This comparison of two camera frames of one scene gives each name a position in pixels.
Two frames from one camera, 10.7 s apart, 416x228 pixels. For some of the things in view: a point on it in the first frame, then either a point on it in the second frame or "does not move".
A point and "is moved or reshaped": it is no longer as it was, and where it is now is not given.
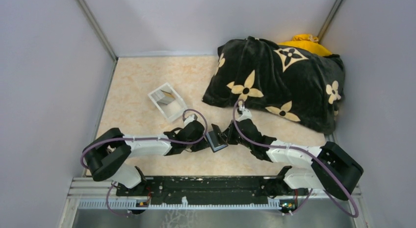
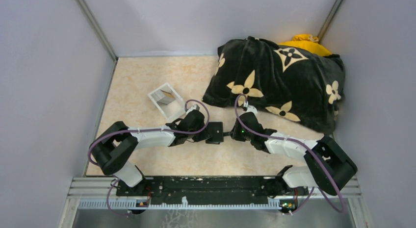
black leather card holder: x=216 y=139 is moved or reshaped
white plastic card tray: x=169 y=102 does not move
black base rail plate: x=198 y=190 does not move
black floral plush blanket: x=302 y=85 does not move
